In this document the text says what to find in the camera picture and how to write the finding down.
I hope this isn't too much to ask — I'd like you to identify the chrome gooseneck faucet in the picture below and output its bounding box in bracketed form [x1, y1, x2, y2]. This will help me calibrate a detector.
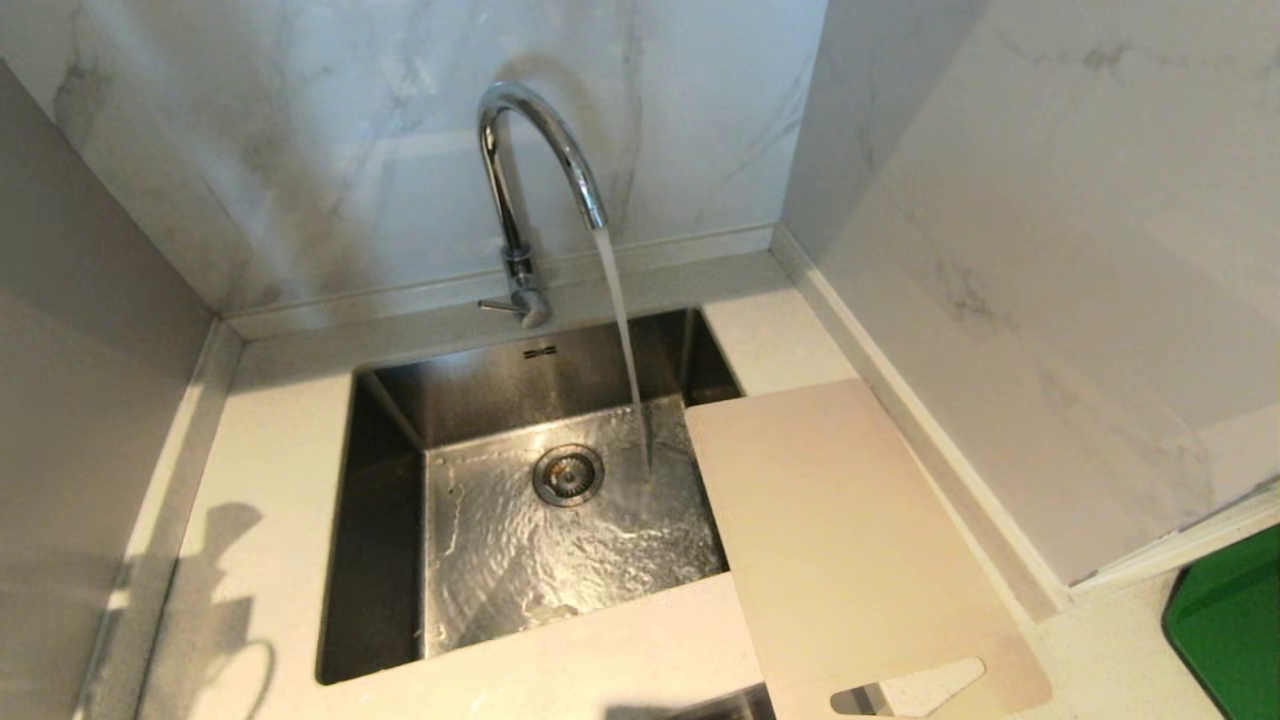
[476, 81, 610, 330]

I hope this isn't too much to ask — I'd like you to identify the beige plastic cutting board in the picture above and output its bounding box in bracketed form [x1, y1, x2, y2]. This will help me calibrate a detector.
[685, 378, 1053, 720]

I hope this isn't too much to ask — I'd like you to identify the round metal sink drain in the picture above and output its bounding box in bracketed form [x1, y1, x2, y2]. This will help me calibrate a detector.
[532, 444, 606, 508]

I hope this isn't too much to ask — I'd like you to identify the stainless steel sink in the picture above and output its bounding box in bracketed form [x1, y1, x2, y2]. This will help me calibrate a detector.
[316, 307, 745, 687]

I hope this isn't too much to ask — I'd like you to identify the green plastic tray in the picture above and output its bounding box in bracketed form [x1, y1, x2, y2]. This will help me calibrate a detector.
[1162, 524, 1280, 720]

